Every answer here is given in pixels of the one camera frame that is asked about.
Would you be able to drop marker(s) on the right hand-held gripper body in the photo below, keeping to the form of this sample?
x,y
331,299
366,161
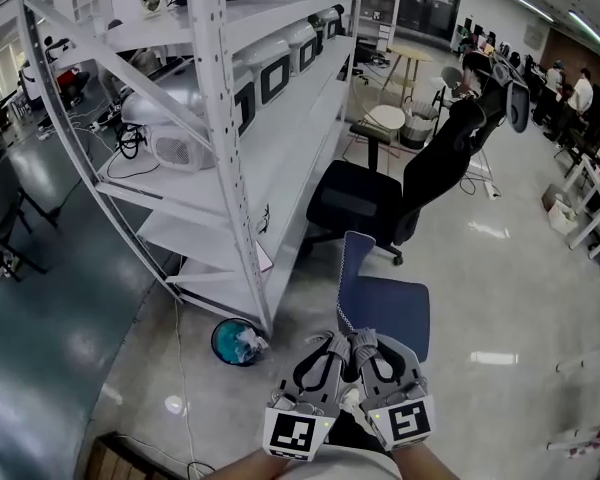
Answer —
x,y
407,418

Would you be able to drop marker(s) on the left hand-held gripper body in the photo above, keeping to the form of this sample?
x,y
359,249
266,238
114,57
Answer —
x,y
300,430

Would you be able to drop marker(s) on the blue fabric chair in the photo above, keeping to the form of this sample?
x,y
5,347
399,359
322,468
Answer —
x,y
385,308

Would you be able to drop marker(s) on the person's left forearm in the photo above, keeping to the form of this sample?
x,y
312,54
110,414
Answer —
x,y
250,468

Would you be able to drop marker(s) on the person's right forearm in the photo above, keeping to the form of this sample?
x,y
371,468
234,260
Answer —
x,y
420,465

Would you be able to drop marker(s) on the black office chair grey headrest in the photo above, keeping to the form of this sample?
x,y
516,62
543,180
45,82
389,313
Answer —
x,y
380,198

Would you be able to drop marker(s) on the grey shell chair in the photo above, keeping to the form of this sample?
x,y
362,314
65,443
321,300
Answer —
x,y
451,80

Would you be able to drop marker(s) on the grey side chair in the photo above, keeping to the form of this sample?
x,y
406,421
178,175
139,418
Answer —
x,y
5,208

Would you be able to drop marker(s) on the person's black trousers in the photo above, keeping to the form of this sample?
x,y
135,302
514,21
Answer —
x,y
350,428

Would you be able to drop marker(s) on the person's white shirt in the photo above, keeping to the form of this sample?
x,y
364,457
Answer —
x,y
340,463

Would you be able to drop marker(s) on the blue plastic bucket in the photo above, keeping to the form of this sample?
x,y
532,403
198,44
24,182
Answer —
x,y
237,343

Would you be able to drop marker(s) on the pink white tablet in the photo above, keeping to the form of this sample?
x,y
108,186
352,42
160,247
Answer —
x,y
264,257

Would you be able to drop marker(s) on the black eyeglasses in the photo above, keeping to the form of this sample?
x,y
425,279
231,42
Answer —
x,y
265,220

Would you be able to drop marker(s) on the wooden crate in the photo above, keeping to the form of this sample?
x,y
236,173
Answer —
x,y
125,460

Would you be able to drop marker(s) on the white clothes drying rack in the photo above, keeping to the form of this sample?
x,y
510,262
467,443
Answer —
x,y
580,363

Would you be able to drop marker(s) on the white metal shelving rack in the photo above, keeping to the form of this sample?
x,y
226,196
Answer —
x,y
280,168

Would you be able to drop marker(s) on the white power strip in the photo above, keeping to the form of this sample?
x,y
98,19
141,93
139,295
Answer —
x,y
490,190

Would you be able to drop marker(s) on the white ribbed basket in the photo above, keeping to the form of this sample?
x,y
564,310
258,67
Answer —
x,y
419,125

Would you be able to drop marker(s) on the round white stool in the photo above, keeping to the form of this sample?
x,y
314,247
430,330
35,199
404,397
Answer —
x,y
385,117

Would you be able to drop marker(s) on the cardboard box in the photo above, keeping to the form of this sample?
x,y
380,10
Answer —
x,y
560,210

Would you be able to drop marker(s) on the white desk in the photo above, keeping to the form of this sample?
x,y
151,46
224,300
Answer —
x,y
597,188

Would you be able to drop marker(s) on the large white device black square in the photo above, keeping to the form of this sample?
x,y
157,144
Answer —
x,y
260,78

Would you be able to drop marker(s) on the round wooden high table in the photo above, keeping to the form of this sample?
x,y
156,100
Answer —
x,y
410,58

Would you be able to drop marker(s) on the medium white device black square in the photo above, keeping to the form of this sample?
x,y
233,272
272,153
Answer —
x,y
302,43

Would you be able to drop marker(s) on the small white device black square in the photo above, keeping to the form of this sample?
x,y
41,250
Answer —
x,y
327,23

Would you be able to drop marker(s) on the white small shelf unit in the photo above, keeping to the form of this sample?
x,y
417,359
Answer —
x,y
377,18

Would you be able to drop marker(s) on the black cabinet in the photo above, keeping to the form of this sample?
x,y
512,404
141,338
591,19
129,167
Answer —
x,y
430,3

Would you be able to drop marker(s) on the short ceiling light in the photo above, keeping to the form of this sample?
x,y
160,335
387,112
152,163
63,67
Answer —
x,y
532,7

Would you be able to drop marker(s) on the long ceiling light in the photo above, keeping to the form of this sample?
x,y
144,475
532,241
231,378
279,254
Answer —
x,y
592,33

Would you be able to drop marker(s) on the white cube organizer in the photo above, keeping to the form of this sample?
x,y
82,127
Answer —
x,y
92,0

